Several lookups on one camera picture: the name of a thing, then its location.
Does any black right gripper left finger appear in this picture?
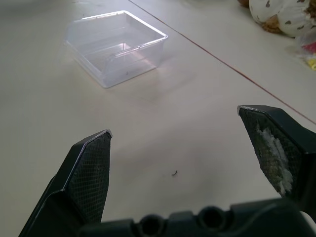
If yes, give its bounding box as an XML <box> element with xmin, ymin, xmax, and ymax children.
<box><xmin>18</xmin><ymin>129</ymin><xmax>114</xmax><ymax>237</ymax></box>

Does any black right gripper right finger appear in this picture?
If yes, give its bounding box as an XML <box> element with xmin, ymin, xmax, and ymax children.
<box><xmin>237</xmin><ymin>105</ymin><xmax>316</xmax><ymax>213</ymax></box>

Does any clear plastic square container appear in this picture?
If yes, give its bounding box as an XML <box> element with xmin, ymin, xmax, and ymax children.
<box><xmin>64</xmin><ymin>10</ymin><xmax>169</xmax><ymax>89</ymax></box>

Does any clear bag with coloured pieces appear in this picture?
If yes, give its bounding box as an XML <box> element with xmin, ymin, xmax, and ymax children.
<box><xmin>285</xmin><ymin>31</ymin><xmax>316</xmax><ymax>71</ymax></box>

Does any white spotted plush toy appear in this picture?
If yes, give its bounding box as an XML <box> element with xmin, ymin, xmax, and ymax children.
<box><xmin>237</xmin><ymin>0</ymin><xmax>316</xmax><ymax>39</ymax></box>

